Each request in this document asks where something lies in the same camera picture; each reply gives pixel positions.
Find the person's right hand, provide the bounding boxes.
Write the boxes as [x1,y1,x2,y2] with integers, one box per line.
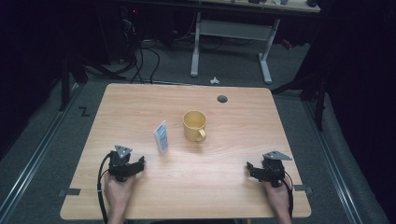
[262,178,293,217]

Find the yellow mug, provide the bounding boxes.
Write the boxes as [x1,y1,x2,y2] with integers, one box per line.
[182,110,208,144]

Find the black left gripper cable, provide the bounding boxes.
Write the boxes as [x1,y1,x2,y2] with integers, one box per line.
[96,151,113,224]

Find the white and blue tube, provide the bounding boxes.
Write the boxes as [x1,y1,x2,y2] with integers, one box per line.
[152,119,169,154]

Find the grey tape strip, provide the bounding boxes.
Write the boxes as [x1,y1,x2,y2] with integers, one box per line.
[293,184,314,196]
[57,188,82,199]

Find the black floor cables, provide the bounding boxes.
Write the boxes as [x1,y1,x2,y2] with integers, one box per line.
[120,12,162,85]

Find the black metal stand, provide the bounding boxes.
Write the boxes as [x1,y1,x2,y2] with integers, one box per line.
[270,69,330,133]
[58,50,127,113]

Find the person's left hand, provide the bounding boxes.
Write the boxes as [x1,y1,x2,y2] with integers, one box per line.
[103,172,138,217]

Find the metal floor rail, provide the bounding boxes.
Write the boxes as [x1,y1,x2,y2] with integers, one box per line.
[302,98,364,224]
[0,82,83,220]

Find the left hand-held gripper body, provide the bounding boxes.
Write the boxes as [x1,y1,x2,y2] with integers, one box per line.
[107,144,139,183]

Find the white-framed desk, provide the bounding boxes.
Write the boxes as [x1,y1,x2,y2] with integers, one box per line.
[189,0,321,85]

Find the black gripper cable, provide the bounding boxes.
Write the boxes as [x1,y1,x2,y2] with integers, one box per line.
[282,170,295,219]
[96,151,113,224]

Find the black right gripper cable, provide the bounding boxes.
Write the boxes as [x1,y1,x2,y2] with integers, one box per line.
[282,170,295,219]

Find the red object under desk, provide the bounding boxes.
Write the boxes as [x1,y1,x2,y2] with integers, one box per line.
[280,37,294,50]

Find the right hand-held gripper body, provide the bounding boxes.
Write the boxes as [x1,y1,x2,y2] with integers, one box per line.
[257,150,293,189]

